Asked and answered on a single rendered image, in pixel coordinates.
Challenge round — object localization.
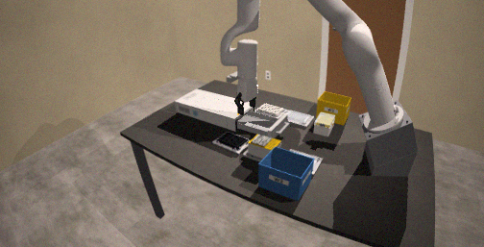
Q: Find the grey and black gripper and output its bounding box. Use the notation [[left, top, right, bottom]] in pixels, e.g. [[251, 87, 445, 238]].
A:
[[234, 78, 258, 115]]

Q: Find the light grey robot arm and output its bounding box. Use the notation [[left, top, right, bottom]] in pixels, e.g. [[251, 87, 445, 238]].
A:
[[220, 0, 404, 133]]

